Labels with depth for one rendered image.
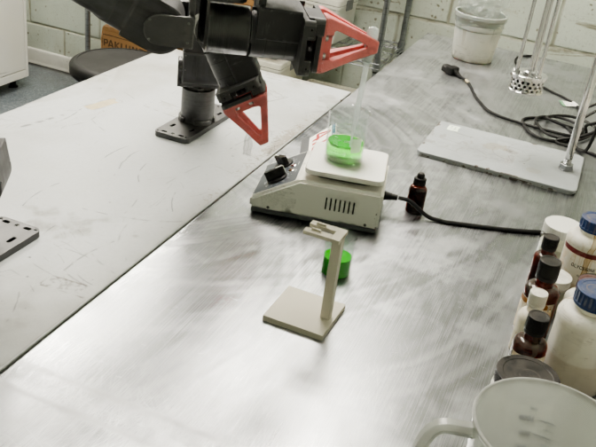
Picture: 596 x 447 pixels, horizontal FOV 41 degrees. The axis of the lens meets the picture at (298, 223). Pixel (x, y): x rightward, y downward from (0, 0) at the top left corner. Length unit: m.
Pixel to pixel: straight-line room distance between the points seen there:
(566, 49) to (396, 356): 2.77
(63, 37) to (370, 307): 3.72
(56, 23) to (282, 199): 3.50
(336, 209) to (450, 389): 0.38
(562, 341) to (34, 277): 0.64
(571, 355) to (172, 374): 0.44
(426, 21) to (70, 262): 2.80
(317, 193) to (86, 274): 0.36
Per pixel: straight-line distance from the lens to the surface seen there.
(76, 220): 1.19
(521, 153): 1.64
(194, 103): 1.51
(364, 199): 1.19
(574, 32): 3.61
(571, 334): 0.95
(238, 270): 1.08
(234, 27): 0.93
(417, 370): 0.96
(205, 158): 1.41
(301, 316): 1.00
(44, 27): 4.67
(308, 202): 1.21
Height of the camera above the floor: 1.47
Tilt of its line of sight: 28 degrees down
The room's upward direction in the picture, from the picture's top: 8 degrees clockwise
